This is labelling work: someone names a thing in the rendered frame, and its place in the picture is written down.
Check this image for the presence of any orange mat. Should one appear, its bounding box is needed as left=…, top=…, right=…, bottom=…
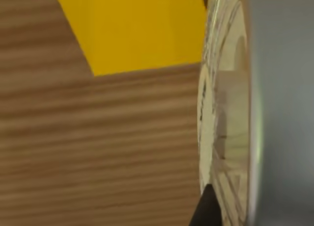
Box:
left=53, top=0, right=209, bottom=77

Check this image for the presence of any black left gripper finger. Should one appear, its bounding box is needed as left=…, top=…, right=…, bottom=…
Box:
left=187, top=183, right=223, bottom=226

